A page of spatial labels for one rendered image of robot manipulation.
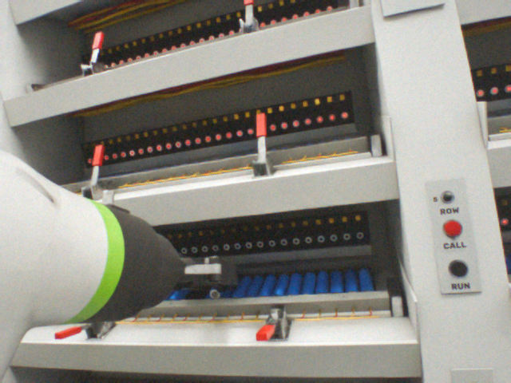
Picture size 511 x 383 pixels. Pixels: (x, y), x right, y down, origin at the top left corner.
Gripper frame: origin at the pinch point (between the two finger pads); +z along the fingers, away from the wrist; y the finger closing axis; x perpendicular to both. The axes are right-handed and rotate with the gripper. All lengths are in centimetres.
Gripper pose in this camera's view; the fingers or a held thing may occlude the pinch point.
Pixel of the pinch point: (214, 278)
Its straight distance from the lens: 50.8
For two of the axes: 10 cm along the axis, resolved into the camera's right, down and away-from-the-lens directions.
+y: -9.5, 1.2, 2.8
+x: 0.3, 9.6, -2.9
